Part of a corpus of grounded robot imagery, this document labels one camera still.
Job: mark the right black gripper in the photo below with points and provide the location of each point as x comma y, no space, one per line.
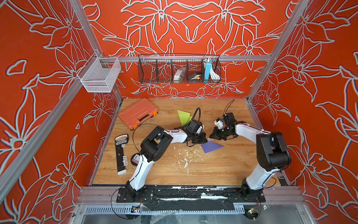
215,135

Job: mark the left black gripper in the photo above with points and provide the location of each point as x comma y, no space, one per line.
203,137

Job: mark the purple square paper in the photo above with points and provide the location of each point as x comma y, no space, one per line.
210,146

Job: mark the lime green square paper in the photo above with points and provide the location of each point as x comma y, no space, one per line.
184,117

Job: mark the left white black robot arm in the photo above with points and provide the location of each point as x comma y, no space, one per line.
153,148

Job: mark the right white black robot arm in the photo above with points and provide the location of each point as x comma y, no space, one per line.
271,152

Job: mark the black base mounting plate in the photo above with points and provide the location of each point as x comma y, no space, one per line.
192,198

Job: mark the small black box in basket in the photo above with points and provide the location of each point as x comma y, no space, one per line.
195,77

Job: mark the clear plastic bag in basket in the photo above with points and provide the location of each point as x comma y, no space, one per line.
179,75

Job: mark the orange plastic tool case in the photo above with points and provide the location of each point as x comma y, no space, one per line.
138,113

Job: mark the round black puck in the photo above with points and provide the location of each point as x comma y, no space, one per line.
135,159

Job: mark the light blue box in basket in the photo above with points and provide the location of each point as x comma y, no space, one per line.
208,66

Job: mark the black white bit holder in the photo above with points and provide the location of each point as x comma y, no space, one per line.
122,160

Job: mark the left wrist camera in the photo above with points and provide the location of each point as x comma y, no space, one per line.
194,128

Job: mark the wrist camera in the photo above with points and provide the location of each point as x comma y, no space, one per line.
194,128
227,121

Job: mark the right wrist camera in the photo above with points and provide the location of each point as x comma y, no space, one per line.
227,121

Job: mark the black wire wall basket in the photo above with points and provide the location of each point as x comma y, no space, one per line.
160,68

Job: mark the clear acrylic wall bin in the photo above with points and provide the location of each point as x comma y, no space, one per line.
99,77

